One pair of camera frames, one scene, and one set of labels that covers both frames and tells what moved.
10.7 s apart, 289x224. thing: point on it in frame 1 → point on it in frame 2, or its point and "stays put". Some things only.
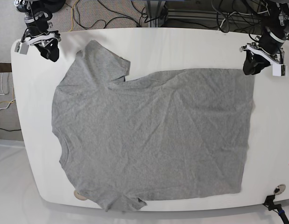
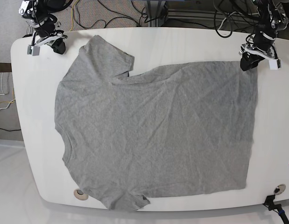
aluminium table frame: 157,10 stays put
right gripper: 50,41 → 59,46
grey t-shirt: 167,136 stays put
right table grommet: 279,189 stays put
